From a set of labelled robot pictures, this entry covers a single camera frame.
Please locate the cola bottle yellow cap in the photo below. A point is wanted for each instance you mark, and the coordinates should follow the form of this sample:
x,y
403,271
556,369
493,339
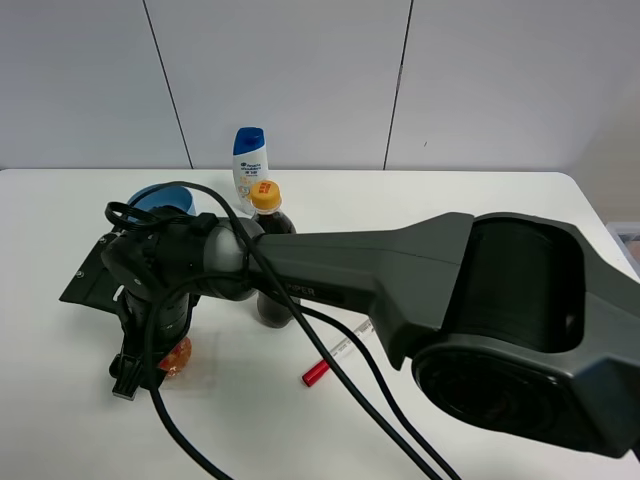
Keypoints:
x,y
266,199

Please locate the white shampoo bottle blue cap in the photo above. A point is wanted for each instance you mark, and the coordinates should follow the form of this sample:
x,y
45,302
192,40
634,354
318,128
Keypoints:
x,y
250,163

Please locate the orange snack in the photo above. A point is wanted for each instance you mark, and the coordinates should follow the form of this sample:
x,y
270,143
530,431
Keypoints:
x,y
191,367

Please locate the blue plastic bowl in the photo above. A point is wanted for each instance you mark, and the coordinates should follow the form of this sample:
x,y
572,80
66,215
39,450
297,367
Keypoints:
x,y
174,196

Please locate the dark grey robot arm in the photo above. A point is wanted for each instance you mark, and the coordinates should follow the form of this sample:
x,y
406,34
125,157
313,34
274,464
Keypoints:
x,y
512,323

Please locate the black wrist camera mount plate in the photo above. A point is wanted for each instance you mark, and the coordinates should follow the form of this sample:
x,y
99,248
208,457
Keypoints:
x,y
93,285

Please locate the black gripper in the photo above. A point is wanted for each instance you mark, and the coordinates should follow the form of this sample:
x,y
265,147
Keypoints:
x,y
153,251

